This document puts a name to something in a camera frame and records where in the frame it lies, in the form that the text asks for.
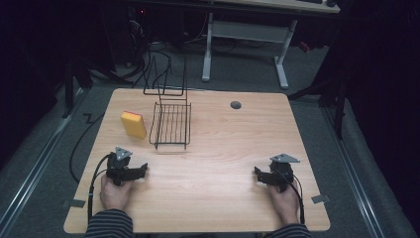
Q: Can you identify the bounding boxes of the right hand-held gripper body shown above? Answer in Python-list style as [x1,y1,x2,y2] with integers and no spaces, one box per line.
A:
[267,153,302,193]

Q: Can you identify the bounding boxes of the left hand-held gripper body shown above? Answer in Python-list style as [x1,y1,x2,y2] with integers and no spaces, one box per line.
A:
[105,146,142,186]

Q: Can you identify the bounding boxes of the yellow sponge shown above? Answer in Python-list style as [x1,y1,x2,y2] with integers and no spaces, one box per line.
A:
[119,110,148,140]

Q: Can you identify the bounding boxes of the black wire rack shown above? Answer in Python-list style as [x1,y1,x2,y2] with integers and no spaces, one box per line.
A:
[143,55,193,151]

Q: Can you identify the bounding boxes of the person's left hand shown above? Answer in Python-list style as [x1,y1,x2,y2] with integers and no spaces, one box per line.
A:
[99,174,135,211]

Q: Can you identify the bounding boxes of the person's right hand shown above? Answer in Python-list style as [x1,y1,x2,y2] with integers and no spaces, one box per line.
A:
[266,180,300,226]

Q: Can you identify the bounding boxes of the black stand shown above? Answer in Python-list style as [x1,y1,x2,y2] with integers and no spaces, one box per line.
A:
[286,59,353,141]
[60,58,95,120]

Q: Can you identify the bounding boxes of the dark computer tower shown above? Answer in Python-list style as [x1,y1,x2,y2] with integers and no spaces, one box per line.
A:
[126,4,153,68]

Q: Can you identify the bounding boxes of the white-framed desk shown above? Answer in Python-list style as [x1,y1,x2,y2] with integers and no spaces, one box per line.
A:
[200,0,342,90]

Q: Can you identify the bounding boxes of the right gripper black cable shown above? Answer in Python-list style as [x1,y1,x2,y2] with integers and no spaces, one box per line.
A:
[278,170,306,226]

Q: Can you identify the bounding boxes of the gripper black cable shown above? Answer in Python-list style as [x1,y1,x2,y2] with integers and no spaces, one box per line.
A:
[278,170,306,226]
[86,153,113,223]

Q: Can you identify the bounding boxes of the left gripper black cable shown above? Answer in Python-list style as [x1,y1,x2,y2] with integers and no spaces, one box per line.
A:
[86,153,113,223]

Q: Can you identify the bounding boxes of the black floor cable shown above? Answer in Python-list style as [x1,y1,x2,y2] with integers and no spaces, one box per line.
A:
[68,112,106,184]

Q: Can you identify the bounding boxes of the metal floor rail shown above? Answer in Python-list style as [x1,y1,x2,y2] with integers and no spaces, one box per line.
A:
[320,105,387,238]
[0,86,87,232]

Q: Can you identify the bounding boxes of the bundle of black cables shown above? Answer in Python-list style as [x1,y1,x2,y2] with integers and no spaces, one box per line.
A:
[113,19,174,89]

